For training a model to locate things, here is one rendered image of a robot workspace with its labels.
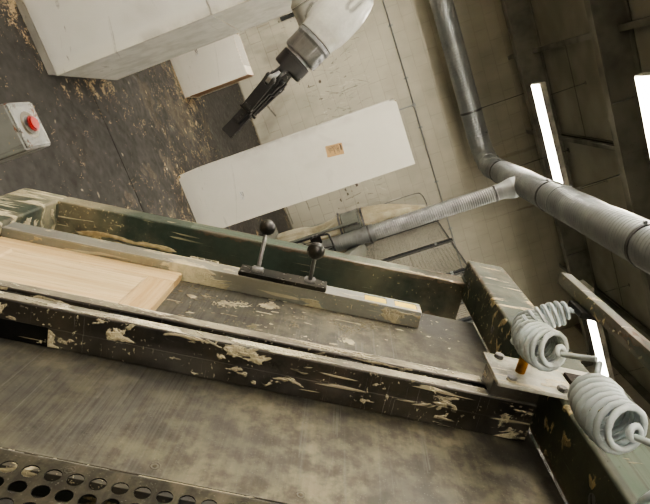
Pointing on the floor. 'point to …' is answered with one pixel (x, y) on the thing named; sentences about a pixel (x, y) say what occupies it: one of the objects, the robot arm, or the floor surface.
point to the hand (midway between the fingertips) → (237, 123)
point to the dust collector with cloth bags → (347, 228)
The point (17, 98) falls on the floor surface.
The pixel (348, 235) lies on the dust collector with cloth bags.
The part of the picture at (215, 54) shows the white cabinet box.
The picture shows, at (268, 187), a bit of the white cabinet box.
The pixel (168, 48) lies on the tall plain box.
